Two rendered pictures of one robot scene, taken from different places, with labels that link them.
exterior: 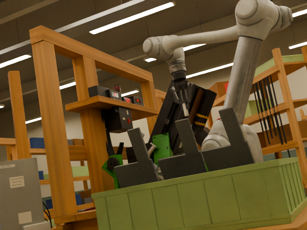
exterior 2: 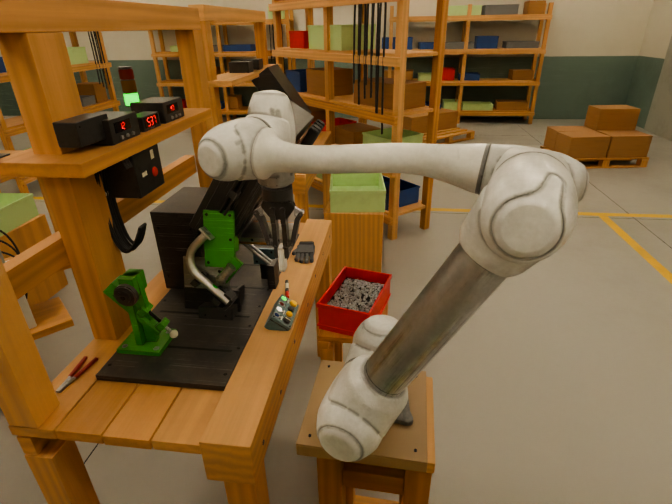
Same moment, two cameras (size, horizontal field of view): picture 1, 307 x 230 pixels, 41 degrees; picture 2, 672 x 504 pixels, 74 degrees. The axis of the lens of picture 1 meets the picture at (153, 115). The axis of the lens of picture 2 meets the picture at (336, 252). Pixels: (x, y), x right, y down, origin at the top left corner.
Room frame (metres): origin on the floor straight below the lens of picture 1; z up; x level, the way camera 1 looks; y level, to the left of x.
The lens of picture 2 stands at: (1.09, -0.04, 1.85)
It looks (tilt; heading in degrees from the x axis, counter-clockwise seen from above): 27 degrees down; 345
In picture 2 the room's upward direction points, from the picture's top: 1 degrees counter-clockwise
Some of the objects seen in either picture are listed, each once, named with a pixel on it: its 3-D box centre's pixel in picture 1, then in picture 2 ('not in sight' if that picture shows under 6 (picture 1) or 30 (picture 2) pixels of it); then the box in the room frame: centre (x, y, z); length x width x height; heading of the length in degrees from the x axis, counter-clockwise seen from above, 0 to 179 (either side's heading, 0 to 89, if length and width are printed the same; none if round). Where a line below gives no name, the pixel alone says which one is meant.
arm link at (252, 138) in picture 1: (242, 147); (380, 356); (1.97, -0.40, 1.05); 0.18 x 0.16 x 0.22; 142
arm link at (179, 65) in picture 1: (177, 68); (275, 172); (2.12, -0.17, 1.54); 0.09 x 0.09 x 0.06
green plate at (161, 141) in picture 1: (163, 149); (222, 235); (2.64, -0.02, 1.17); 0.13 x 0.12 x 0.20; 157
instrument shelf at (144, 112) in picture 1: (118, 110); (130, 134); (2.83, 0.24, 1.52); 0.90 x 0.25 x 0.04; 157
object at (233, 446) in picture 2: not in sight; (290, 305); (2.62, -0.25, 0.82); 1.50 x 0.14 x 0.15; 157
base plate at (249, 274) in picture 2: not in sight; (223, 288); (2.73, 0.00, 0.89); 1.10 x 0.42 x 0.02; 157
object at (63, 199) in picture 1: (116, 132); (129, 176); (2.85, 0.28, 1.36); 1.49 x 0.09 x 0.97; 157
